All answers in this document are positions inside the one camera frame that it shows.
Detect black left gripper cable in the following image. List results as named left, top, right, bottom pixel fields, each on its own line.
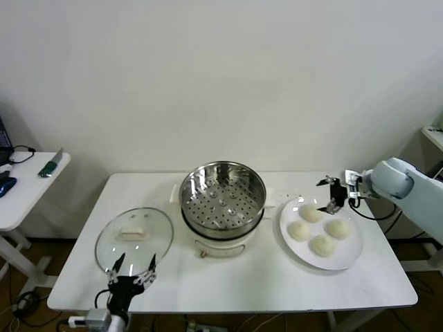
left=95, top=289, right=114, bottom=308

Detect stainless steel steamer basket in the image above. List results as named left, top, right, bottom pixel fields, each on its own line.
left=179, top=160, right=268, bottom=236

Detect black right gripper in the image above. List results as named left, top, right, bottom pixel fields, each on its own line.
left=315, top=175, right=347, bottom=215

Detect black laptop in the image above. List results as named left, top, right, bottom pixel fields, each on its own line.
left=0, top=116, right=15, bottom=167

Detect white side table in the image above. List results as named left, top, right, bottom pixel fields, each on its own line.
left=0, top=151, right=72, bottom=295

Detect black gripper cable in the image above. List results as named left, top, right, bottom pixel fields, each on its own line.
left=347, top=199, right=404, bottom=221
left=95, top=289, right=114, bottom=308

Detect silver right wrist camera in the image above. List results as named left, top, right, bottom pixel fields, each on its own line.
left=344, top=168, right=363, bottom=200

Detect glass lid with cream handle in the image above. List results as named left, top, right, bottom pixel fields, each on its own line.
left=94, top=206, right=174, bottom=278

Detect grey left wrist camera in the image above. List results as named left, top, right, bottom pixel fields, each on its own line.
left=68, top=308, right=112, bottom=329

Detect white power strip under table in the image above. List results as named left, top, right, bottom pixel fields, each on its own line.
left=186, top=320, right=226, bottom=332

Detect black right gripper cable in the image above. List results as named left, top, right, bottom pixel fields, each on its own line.
left=347, top=199, right=404, bottom=221

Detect white stand base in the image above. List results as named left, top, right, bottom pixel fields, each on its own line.
left=401, top=241, right=443, bottom=274

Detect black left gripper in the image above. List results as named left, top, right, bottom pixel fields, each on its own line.
left=105, top=252, right=159, bottom=318

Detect white steamed baozi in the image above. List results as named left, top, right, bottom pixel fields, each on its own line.
left=325, top=219, right=350, bottom=239
left=308, top=234, right=336, bottom=258
left=299, top=204, right=325, bottom=223
left=287, top=221, right=312, bottom=242

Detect white round plate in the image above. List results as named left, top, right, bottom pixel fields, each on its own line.
left=278, top=195, right=365, bottom=271

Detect white electric cooker base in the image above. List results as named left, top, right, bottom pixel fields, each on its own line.
left=168, top=184, right=278, bottom=259

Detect thin black looped cable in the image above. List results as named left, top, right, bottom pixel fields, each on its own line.
left=7, top=144, right=36, bottom=165

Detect blue computer mouse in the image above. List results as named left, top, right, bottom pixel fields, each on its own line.
left=0, top=176, right=17, bottom=199

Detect white shelf board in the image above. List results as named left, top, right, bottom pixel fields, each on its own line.
left=421, top=124, right=443, bottom=153

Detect green handled knife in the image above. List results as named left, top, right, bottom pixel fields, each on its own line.
left=37, top=147, right=64, bottom=179

